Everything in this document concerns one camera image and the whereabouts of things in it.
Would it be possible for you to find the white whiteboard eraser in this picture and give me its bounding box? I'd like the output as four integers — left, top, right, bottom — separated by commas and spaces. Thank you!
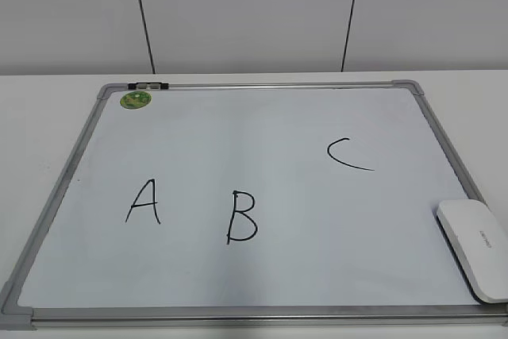
437, 199, 507, 304

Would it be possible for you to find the silver framed whiteboard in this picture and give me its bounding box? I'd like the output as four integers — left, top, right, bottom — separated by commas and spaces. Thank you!
1, 80, 507, 330

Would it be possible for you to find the round green magnet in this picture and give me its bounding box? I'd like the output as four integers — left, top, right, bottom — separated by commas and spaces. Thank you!
120, 91, 152, 110

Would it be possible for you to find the black right wall cable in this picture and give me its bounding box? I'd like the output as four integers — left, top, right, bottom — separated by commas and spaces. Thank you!
341, 0, 363, 73

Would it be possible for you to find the black wall cable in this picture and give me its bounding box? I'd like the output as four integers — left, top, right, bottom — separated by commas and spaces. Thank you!
341, 0, 363, 73
130, 0, 157, 74

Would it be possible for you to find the black left wall cable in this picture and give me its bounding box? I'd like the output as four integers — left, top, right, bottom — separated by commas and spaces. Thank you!
130, 0, 157, 74

